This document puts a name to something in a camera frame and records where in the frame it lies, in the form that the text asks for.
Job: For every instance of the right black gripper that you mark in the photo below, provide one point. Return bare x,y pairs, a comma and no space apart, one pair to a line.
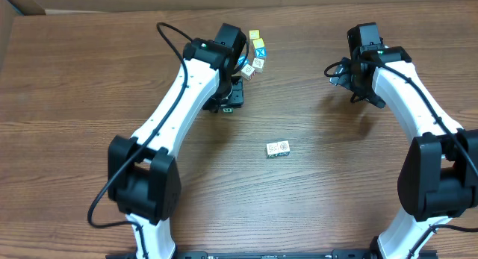
343,77

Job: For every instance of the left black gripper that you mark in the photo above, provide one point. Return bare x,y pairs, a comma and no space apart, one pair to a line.
234,99

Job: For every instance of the wooden ladybug block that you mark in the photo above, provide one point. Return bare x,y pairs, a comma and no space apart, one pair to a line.
272,150

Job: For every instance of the wooden letter K block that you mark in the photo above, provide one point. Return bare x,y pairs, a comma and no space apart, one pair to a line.
228,110

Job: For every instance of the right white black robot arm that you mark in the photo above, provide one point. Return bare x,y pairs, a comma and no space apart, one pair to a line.
438,180

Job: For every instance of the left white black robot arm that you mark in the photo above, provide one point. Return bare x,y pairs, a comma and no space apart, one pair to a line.
143,177

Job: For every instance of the wooden letter O block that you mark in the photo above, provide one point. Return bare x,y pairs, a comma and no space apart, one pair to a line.
248,72

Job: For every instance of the blue letter L block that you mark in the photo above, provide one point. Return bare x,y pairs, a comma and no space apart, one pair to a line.
242,60

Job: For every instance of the wooden turtle block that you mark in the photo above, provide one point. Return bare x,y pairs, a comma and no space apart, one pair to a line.
258,64

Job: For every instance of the blue letter X block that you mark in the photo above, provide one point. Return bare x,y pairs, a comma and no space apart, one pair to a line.
261,53

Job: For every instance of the yellow block near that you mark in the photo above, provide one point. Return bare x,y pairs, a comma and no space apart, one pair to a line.
258,43

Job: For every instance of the yellow block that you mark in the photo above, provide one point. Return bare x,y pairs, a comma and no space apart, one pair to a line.
254,34
258,43

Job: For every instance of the yellow block far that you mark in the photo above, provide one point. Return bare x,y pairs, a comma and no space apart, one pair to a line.
254,34

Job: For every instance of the wooden block on table centre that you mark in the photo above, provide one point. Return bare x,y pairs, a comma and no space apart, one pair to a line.
283,148

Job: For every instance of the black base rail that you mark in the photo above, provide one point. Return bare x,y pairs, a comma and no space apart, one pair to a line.
335,254

